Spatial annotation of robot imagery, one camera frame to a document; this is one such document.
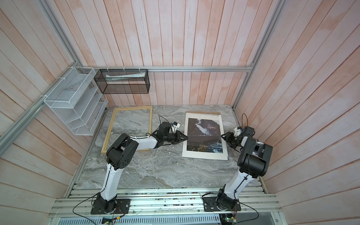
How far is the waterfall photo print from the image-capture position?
0.95m

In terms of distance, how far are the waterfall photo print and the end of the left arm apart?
0.08 m

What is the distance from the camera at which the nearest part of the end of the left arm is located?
32.0 inches
